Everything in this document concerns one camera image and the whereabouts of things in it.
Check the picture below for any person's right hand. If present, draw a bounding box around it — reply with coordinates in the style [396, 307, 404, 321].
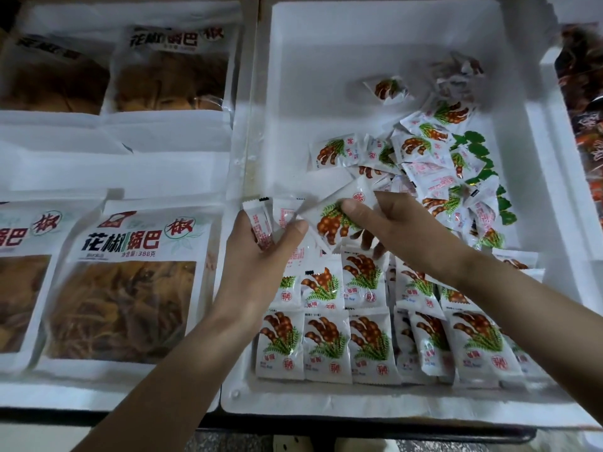
[339, 191, 479, 290]

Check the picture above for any person's left hand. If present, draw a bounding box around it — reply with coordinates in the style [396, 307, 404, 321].
[212, 210, 310, 339]

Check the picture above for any white printed snack packet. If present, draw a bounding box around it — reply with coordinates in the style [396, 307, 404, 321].
[301, 178, 380, 252]
[242, 197, 276, 250]
[271, 195, 307, 245]

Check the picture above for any pile of white printed packets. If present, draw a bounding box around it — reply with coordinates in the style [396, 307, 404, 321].
[253, 53, 559, 392]

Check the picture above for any white bag of orange crisps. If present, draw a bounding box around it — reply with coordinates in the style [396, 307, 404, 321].
[36, 197, 224, 382]
[0, 197, 107, 375]
[102, 23, 241, 117]
[0, 33, 114, 117]

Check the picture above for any pile of dark red packets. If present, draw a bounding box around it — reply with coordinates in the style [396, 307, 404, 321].
[556, 25, 603, 227]

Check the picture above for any person's left forearm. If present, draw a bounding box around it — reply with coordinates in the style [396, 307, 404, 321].
[73, 315, 269, 452]

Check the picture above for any person's right forearm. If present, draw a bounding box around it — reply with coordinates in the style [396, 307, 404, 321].
[447, 259, 603, 424]

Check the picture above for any person's left white shoe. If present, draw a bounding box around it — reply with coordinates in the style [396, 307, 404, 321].
[273, 434, 314, 452]

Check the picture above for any person's white shoe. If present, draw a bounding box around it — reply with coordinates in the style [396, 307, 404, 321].
[273, 434, 314, 452]
[334, 438, 375, 452]

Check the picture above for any person's right white shoe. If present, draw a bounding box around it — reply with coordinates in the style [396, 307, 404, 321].
[334, 438, 375, 452]

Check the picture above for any white foam slab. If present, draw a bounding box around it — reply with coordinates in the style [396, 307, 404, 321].
[0, 423, 95, 452]

